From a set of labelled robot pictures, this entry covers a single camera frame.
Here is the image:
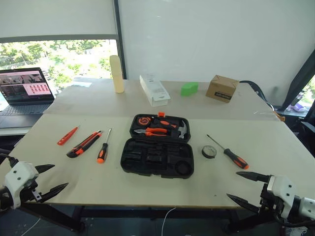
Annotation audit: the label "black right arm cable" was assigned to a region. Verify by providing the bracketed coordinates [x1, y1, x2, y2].
[275, 213, 315, 228]

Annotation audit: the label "white carton box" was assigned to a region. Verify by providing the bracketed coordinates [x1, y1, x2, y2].
[139, 73, 171, 108]

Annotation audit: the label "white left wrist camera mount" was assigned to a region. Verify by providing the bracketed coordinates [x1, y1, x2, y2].
[4, 161, 39, 209]

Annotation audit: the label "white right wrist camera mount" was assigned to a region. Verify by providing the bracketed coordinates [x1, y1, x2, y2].
[267, 175, 300, 219]

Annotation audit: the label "orange voltage tester pen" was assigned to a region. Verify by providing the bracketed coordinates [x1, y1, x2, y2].
[57, 125, 81, 146]

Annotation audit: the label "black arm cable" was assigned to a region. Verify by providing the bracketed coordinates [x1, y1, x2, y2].
[275, 213, 315, 228]
[0, 153, 19, 169]

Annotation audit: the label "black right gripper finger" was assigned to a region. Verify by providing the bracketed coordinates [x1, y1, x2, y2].
[226, 193, 261, 214]
[236, 171, 271, 183]

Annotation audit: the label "orange handled pliers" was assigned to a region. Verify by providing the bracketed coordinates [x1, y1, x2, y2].
[134, 127, 173, 137]

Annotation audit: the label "green plastic block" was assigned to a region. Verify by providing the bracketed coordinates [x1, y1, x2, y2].
[181, 82, 199, 97]

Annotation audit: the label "black office chair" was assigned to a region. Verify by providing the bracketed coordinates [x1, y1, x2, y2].
[294, 115, 315, 159]

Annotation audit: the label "black table frame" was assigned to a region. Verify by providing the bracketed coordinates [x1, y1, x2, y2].
[19, 201, 281, 234]

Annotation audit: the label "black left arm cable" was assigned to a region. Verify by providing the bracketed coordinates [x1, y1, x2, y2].
[0, 153, 19, 169]

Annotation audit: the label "orange black tape measure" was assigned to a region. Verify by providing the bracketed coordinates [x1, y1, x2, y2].
[137, 117, 152, 127]

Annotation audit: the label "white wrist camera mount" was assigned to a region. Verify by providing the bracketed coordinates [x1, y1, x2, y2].
[4, 161, 39, 209]
[267, 175, 300, 219]

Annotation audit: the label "dark window frame post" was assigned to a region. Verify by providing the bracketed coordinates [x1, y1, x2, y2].
[113, 0, 127, 80]

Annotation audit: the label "white roller blind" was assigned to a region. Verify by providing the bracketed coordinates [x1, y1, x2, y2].
[0, 0, 118, 40]

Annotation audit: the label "claw hammer orange black handle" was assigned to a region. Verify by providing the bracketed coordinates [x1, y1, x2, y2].
[152, 118, 189, 140]

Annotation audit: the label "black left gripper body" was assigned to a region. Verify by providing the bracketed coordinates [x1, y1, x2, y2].
[21, 178, 42, 204]

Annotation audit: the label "cream cylindrical bottle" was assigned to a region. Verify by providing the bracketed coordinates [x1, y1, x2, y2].
[109, 55, 125, 94]

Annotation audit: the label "white cable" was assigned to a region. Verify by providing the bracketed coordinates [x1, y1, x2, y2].
[161, 206, 178, 236]

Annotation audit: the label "black laptop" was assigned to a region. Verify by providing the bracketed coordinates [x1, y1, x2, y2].
[0, 67, 56, 129]

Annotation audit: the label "black diagonal beam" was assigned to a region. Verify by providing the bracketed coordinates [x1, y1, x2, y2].
[281, 48, 315, 111]

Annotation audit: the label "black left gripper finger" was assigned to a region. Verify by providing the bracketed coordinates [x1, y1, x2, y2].
[34, 164, 55, 173]
[39, 182, 69, 204]

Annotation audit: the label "black electrical tape roll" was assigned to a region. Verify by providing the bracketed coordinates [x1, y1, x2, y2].
[201, 145, 218, 159]

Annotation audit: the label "black chair backrest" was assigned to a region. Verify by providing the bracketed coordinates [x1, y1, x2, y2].
[239, 80, 281, 112]

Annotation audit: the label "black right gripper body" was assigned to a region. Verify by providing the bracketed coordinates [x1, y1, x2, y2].
[259, 183, 286, 218]

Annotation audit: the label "long orange black screwdriver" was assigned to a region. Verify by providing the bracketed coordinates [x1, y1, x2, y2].
[206, 134, 250, 171]

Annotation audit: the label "short orange black screwdriver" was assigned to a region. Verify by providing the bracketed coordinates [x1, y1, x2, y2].
[96, 128, 112, 164]

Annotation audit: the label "black tool case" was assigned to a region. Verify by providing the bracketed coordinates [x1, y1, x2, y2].
[120, 112, 195, 179]

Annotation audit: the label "purple object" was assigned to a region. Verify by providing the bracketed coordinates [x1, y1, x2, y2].
[289, 102, 309, 113]

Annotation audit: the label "brown cardboard box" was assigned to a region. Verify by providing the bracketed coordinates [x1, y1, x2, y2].
[205, 74, 240, 104]

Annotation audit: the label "orange black utility knife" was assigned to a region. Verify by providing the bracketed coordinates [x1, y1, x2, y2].
[66, 130, 102, 159]

